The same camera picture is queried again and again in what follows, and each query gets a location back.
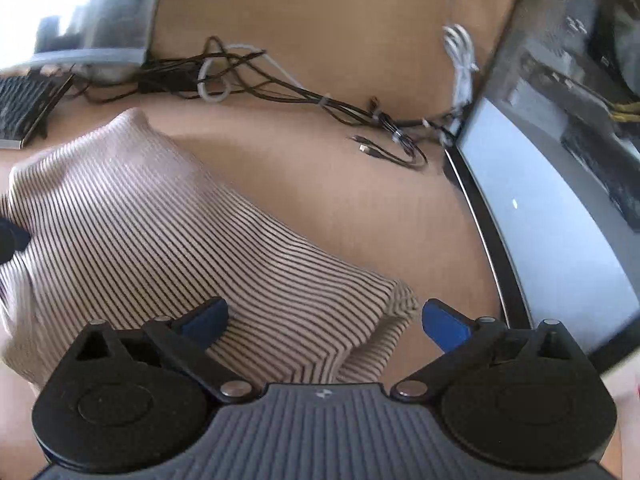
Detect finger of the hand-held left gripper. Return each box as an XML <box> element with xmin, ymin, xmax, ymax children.
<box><xmin>0</xmin><ymin>217</ymin><xmax>32</xmax><ymax>265</ymax></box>

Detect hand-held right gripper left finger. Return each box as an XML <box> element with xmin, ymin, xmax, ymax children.
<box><xmin>60</xmin><ymin>297</ymin><xmax>255</xmax><ymax>405</ymax></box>

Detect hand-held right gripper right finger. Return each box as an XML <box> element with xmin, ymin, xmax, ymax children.
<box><xmin>389</xmin><ymin>298</ymin><xmax>587</xmax><ymax>405</ymax></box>

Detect beige striped sweater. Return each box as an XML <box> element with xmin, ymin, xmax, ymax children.
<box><xmin>0</xmin><ymin>107</ymin><xmax>421</xmax><ymax>392</ymax></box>

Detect black keyboard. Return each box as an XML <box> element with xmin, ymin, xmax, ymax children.
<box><xmin>0</xmin><ymin>72</ymin><xmax>74</xmax><ymax>151</ymax></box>

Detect white box with red print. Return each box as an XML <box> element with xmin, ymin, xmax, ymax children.
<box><xmin>602</xmin><ymin>360</ymin><xmax>640</xmax><ymax>413</ymax></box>

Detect black computer monitor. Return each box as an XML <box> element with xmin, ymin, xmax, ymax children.
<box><xmin>0</xmin><ymin>0</ymin><xmax>169</xmax><ymax>70</ymax></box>

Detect black usb cable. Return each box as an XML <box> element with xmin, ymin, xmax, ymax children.
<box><xmin>349</xmin><ymin>133</ymin><xmax>430</xmax><ymax>170</ymax></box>

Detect white looped cable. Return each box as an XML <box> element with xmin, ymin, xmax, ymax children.
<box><xmin>196</xmin><ymin>42</ymin><xmax>307</xmax><ymax>106</ymax></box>

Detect black cable bundle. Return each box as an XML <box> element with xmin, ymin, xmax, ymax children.
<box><xmin>64</xmin><ymin>35</ymin><xmax>467</xmax><ymax>161</ymax></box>

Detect white power cable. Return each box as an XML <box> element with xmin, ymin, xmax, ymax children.
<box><xmin>429</xmin><ymin>0</ymin><xmax>482</xmax><ymax>127</ymax></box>

